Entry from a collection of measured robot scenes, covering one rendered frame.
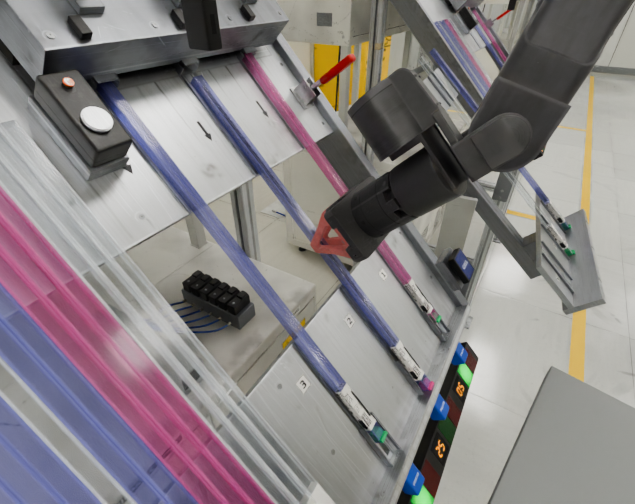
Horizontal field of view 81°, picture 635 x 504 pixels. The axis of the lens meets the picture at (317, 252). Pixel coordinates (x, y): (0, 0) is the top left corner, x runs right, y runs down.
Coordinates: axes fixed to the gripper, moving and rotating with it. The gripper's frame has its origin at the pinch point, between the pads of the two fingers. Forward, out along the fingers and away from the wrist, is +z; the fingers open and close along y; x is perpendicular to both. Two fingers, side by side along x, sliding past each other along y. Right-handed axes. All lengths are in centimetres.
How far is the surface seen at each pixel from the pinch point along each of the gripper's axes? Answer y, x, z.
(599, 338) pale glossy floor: -113, 111, 17
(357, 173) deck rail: -18.9, -4.0, 2.1
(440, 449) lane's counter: 3.4, 33.3, 2.1
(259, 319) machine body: -5.0, 8.2, 32.9
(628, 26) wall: -760, 76, -31
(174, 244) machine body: -14, -17, 59
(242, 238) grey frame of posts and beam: -21.2, -7.6, 42.8
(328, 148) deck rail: -18.9, -10.2, 3.9
